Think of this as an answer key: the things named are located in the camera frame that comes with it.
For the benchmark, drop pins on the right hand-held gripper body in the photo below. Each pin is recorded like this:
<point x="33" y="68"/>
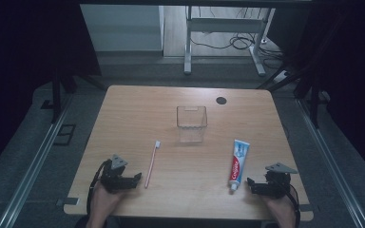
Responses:
<point x="278" y="182"/>

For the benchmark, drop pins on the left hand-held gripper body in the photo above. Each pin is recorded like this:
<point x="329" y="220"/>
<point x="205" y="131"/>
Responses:
<point x="115" y="172"/>

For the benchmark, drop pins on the white blue red toothpaste tube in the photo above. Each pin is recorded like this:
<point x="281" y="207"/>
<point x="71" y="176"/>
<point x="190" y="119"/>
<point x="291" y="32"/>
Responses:
<point x="239" y="163"/>

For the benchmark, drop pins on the clear plastic container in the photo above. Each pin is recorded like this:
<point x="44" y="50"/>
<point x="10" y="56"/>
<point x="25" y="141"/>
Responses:
<point x="191" y="123"/>

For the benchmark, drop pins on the person's right hand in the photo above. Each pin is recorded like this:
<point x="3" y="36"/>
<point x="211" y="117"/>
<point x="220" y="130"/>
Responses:
<point x="280" y="205"/>

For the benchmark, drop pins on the person's left hand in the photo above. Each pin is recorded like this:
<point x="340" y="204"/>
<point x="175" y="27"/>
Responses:
<point x="104" y="199"/>

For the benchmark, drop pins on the grey tape piece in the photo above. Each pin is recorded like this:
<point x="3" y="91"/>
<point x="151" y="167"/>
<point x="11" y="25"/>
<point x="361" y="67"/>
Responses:
<point x="305" y="207"/>

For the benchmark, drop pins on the black metal stand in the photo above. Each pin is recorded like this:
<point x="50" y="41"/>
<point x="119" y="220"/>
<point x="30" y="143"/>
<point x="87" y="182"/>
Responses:
<point x="313" y="101"/>
<point x="56" y="95"/>

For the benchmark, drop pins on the black round table grommet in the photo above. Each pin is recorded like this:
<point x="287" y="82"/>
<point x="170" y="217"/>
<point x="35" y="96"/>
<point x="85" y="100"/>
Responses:
<point x="221" y="100"/>

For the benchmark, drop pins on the white power strip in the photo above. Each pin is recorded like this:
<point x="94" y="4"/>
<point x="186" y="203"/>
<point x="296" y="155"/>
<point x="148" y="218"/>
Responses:
<point x="281" y="76"/>

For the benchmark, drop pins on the aluminium floor rail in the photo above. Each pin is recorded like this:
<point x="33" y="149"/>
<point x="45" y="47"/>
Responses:
<point x="31" y="164"/>
<point x="329" y="164"/>

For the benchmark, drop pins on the white metal desk frame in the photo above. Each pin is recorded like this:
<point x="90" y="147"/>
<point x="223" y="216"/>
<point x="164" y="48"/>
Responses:
<point x="221" y="25"/>

